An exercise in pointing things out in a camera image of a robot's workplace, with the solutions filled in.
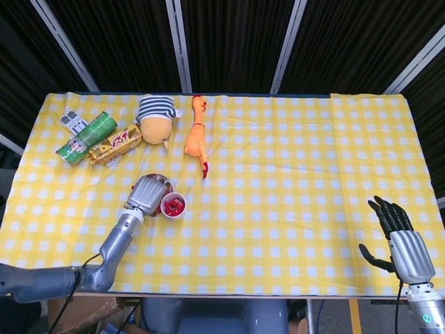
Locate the black pleated curtain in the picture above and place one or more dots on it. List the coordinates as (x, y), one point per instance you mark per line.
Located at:
(236, 41)

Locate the brown cardboard box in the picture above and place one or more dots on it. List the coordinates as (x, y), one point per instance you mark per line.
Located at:
(90, 315)

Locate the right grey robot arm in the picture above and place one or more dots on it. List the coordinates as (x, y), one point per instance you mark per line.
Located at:
(427, 313)

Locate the left grey five-finger robot hand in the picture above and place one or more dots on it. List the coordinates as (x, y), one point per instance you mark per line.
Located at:
(146, 196)

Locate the green chip can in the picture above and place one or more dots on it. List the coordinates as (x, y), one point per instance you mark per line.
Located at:
(87, 137)

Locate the white paper cup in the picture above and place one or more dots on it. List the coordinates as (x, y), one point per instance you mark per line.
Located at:
(180, 215)

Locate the white card with grey pads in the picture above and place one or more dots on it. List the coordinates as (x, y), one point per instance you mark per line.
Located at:
(71, 118)

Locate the gold biscuit pack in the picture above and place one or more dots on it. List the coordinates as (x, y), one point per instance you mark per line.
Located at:
(116, 142)

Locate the yellow white checkered tablecloth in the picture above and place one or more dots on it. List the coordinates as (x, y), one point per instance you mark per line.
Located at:
(278, 208)

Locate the metal table leg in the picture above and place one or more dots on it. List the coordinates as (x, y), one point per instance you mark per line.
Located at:
(310, 313)

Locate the orange rubber chicken toy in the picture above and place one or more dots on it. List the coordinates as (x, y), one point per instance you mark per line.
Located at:
(195, 139)

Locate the right grey five-finger robot hand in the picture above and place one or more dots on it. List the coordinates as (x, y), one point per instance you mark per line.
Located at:
(410, 254)

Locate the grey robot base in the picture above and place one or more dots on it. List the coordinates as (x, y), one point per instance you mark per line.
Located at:
(215, 316)

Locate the yellow plush toy striped shirt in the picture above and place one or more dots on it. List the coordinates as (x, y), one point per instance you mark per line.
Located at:
(156, 128)

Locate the silver aluminium frame post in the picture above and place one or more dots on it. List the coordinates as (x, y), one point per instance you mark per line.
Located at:
(10, 144)
(417, 64)
(64, 45)
(288, 45)
(441, 202)
(178, 45)

